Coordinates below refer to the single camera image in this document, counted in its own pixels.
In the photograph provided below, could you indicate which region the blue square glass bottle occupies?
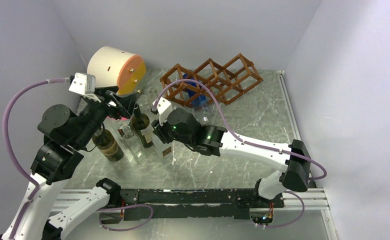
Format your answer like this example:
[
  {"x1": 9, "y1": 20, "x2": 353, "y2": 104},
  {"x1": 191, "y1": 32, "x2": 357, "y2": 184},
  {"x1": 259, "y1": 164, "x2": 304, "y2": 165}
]
[{"x1": 185, "y1": 81, "x2": 211, "y2": 124}]

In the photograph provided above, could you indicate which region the dark green wine bottle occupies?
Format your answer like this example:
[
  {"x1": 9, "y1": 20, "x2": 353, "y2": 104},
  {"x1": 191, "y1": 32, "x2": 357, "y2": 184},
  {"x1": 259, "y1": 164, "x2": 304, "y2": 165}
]
[{"x1": 130, "y1": 103, "x2": 154, "y2": 148}]

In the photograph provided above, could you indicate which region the cream and orange cylinder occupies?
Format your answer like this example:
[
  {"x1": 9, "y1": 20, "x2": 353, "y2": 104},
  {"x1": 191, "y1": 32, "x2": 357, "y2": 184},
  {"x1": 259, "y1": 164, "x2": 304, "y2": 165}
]
[{"x1": 87, "y1": 46, "x2": 147, "y2": 95}]

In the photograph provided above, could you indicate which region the brown wooden wine rack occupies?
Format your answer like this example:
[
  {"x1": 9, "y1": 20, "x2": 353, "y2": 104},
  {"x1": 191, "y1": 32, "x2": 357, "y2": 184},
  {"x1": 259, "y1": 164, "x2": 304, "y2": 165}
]
[{"x1": 159, "y1": 53, "x2": 264, "y2": 108}]

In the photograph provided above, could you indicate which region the clear bottle black gold cap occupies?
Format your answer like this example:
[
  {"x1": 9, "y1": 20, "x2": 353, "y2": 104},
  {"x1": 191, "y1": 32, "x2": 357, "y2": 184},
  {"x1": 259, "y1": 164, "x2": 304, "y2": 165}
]
[{"x1": 152, "y1": 137, "x2": 173, "y2": 159}]

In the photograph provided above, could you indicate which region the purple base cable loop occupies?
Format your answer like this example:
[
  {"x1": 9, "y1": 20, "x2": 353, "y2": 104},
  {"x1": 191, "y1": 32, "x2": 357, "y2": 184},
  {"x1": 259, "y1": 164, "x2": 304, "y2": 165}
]
[{"x1": 98, "y1": 204, "x2": 155, "y2": 233}]

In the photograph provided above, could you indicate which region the small clear glass bottle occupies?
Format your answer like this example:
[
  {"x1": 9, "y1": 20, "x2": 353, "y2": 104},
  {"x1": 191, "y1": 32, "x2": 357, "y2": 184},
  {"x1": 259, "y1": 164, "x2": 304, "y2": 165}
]
[{"x1": 118, "y1": 123, "x2": 147, "y2": 163}]

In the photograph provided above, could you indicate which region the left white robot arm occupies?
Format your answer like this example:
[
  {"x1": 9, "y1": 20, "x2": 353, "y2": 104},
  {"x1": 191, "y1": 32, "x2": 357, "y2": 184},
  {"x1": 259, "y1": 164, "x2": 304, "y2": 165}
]
[{"x1": 0, "y1": 91, "x2": 123, "y2": 240}]

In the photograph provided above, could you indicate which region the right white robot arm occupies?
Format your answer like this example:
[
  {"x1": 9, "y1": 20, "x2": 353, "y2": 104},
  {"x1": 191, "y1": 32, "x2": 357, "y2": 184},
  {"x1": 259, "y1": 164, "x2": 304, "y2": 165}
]
[{"x1": 142, "y1": 97, "x2": 311, "y2": 207}]

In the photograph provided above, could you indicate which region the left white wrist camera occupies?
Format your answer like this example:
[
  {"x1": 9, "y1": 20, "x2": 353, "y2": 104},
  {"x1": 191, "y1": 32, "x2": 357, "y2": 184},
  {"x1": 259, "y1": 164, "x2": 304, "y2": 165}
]
[{"x1": 68, "y1": 72, "x2": 97, "y2": 100}]

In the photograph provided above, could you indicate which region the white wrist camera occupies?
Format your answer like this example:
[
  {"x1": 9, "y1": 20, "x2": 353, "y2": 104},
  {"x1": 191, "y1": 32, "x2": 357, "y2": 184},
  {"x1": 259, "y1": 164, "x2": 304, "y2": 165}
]
[
  {"x1": 68, "y1": 72, "x2": 97, "y2": 100},
  {"x1": 152, "y1": 97, "x2": 173, "y2": 126}
]

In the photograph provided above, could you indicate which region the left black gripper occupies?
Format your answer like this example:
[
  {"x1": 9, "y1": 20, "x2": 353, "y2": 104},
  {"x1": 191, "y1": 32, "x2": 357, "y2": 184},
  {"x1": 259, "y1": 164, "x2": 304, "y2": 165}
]
[{"x1": 74, "y1": 85, "x2": 140, "y2": 147}]

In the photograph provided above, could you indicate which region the aluminium frame rail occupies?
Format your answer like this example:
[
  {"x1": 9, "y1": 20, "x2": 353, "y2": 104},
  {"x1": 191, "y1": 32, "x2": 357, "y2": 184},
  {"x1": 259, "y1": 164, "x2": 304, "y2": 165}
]
[{"x1": 34, "y1": 187, "x2": 338, "y2": 240}]

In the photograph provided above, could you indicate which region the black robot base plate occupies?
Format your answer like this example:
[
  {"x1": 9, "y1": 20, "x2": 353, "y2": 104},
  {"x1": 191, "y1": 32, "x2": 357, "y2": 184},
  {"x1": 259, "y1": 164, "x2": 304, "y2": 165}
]
[{"x1": 106, "y1": 188, "x2": 284, "y2": 221}]

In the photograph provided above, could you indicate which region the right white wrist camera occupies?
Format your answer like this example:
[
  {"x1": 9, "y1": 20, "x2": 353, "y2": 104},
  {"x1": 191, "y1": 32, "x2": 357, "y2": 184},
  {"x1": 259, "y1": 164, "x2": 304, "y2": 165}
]
[{"x1": 152, "y1": 97, "x2": 173, "y2": 126}]

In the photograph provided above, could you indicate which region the olive wine bottle gold label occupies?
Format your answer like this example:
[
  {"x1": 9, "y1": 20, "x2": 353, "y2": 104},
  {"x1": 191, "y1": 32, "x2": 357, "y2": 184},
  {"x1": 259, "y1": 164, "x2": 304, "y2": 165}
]
[{"x1": 92, "y1": 129, "x2": 124, "y2": 162}]

